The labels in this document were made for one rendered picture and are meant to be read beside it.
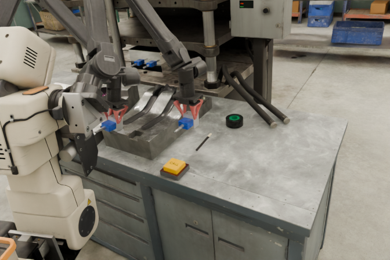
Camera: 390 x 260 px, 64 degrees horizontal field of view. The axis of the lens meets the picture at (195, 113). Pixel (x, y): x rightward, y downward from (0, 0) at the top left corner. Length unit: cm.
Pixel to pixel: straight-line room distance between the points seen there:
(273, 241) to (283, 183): 20
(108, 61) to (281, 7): 104
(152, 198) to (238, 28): 102
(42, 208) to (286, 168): 83
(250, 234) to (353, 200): 125
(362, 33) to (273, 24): 305
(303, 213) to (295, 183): 14
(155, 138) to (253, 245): 54
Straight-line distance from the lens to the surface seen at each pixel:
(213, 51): 178
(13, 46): 92
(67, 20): 132
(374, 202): 239
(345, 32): 473
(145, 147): 125
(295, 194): 109
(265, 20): 176
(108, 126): 129
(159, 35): 113
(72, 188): 110
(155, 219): 149
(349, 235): 213
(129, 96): 170
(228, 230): 126
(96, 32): 98
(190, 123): 120
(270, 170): 118
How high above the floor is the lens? 152
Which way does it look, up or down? 27 degrees down
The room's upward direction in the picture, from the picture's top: 5 degrees counter-clockwise
